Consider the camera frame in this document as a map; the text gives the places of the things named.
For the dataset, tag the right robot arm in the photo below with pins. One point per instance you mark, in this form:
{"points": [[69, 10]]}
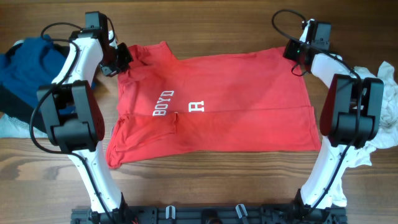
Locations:
{"points": [[350, 116]]}

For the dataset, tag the red printed t-shirt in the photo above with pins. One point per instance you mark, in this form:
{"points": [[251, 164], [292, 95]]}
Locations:
{"points": [[249, 102]]}

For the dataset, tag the black folded garment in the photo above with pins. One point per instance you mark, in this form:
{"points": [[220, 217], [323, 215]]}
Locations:
{"points": [[15, 112]]}

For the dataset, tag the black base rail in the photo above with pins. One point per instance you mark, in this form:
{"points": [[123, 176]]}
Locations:
{"points": [[265, 214]]}

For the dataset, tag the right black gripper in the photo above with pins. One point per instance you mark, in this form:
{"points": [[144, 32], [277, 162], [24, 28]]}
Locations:
{"points": [[292, 52]]}

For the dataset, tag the light blue denim garment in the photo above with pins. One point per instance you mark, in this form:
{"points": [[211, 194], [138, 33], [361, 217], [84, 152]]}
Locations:
{"points": [[13, 128]]}

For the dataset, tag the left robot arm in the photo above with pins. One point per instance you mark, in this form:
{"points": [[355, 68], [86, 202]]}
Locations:
{"points": [[73, 119]]}

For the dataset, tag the blue folded shirt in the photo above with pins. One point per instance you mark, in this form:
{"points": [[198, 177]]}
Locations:
{"points": [[28, 71]]}

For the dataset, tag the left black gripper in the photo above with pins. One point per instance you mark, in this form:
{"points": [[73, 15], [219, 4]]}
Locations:
{"points": [[123, 56]]}

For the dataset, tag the white printed t-shirt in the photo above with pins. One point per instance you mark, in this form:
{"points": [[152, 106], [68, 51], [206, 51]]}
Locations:
{"points": [[385, 138]]}

